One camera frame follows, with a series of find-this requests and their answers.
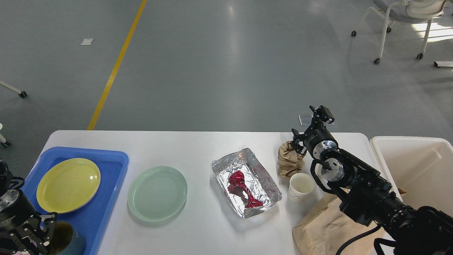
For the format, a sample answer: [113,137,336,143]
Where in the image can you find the aluminium foil tray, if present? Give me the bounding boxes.
[211,148,282,219]

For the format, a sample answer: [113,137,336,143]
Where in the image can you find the dark teal mug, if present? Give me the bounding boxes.
[49,221,86,255]

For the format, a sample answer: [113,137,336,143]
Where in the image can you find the white paper cup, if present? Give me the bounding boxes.
[288,173,315,202]

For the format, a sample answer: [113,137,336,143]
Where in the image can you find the yellow plate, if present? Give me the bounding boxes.
[36,158,101,214]

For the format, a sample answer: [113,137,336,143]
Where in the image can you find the grey floor plate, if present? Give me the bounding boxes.
[299,113,335,126]

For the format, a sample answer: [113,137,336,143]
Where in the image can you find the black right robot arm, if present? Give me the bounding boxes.
[291,106,453,255]

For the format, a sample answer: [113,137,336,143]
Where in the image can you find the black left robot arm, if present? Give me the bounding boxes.
[0,161,58,255]

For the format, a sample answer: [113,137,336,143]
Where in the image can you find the light green plate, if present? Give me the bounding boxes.
[127,166,188,222]

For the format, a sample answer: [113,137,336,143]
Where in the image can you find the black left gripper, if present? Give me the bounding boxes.
[0,190,58,255]

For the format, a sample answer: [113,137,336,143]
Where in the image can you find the crumpled brown paper ball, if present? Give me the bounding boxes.
[277,141,305,178]

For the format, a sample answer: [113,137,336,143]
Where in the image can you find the flat brown paper bag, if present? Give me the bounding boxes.
[292,187,407,255]

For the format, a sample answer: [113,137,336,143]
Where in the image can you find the blue plastic tray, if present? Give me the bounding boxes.
[21,147,129,255]

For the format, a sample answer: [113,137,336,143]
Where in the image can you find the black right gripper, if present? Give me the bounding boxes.
[291,105,338,160]

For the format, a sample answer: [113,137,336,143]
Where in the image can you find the white bar on floor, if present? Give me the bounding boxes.
[434,60,453,68]

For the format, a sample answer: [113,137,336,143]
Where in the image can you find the red crumpled wrapper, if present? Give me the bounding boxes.
[228,170,264,208]

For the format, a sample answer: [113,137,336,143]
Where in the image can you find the white office chair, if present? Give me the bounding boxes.
[351,0,447,64]

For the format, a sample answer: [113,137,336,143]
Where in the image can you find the white plastic bin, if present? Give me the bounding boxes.
[370,136,453,216]

